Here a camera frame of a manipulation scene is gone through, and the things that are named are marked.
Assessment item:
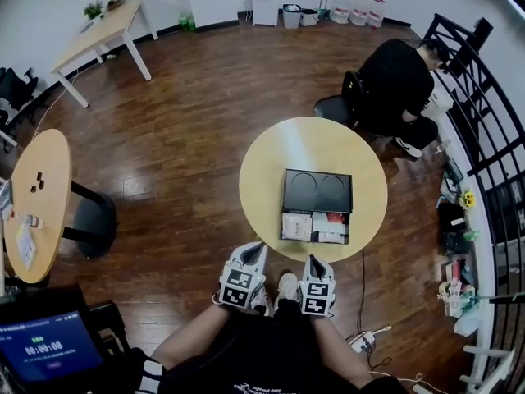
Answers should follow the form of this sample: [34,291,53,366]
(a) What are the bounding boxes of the rectangular wooden table white legs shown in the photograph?
[50,0,159,109]

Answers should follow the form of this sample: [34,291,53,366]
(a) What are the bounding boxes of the white paper packet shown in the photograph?
[281,213,314,242]

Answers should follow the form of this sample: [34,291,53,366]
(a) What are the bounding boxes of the green potted plant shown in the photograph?
[83,0,106,25]

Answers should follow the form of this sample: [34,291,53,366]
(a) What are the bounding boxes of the round light wooden table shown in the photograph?
[239,116,389,264]

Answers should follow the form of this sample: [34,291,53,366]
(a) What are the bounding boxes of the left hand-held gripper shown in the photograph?
[218,241,269,309]

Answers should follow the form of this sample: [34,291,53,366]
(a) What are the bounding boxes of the black office chair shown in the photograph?
[0,66,39,127]

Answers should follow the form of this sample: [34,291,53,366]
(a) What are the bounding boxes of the person's left forearm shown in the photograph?
[151,304,231,372]

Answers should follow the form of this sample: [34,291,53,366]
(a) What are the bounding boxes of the person's white shoe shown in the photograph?
[249,287,271,318]
[276,272,299,304]

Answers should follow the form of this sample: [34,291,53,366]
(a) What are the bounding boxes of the black floor cable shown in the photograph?
[355,247,368,332]

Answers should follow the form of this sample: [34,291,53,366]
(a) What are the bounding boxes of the green plastic bottle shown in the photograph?
[178,11,198,33]

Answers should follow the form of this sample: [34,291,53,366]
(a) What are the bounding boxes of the black framed picture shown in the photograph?
[441,158,465,195]

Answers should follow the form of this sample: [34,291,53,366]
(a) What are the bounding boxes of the white power strip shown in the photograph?
[348,330,377,355]

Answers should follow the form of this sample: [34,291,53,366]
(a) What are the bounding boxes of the white water dispenser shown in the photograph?
[250,0,281,27]

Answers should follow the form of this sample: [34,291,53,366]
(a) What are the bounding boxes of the white booklet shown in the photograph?
[16,224,39,271]

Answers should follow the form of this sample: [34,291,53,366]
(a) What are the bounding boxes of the white trash bin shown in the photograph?
[299,8,321,27]

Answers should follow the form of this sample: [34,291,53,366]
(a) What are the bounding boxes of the clear water jug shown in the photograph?
[329,0,352,25]
[367,0,389,29]
[349,0,372,27]

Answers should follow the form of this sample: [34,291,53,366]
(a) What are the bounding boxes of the black bag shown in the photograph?
[436,202,473,256]

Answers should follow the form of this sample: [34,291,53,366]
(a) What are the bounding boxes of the round wooden table black base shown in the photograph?
[2,128,118,285]

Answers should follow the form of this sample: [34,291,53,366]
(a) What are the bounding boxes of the grey flat device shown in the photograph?
[0,178,14,222]

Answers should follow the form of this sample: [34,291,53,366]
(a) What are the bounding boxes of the teal plastic bag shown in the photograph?
[454,301,486,337]

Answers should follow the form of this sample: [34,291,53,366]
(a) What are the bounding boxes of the flower bouquet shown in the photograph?
[437,279,479,318]

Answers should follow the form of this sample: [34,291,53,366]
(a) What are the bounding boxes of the black metal railing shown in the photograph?
[418,12,525,394]

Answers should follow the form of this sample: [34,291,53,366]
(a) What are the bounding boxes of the grey trash bin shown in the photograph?
[281,2,303,30]

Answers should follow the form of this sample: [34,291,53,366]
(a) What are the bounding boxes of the black box of white packets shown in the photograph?
[279,210,352,246]

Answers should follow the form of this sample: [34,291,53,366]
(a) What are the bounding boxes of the tablet screen with timer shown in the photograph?
[0,309,106,394]

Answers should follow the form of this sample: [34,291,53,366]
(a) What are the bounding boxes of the red book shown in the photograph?
[444,260,467,281]

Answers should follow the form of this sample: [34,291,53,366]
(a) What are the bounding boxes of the person's black shirt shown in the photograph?
[157,297,408,394]

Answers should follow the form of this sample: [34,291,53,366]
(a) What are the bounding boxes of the white card packet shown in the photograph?
[312,213,348,245]

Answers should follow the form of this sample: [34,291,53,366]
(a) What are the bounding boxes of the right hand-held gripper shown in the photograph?
[298,254,337,316]

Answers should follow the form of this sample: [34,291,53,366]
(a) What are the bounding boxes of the person's right forearm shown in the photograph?
[309,315,375,389]

